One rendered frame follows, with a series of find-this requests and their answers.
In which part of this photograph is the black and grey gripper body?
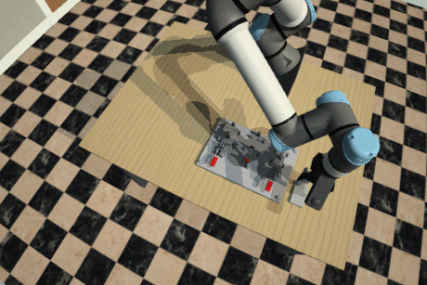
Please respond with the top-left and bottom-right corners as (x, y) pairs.
(307, 152), (339, 183)

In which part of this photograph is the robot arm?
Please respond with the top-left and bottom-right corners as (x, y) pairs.
(206, 0), (380, 211)

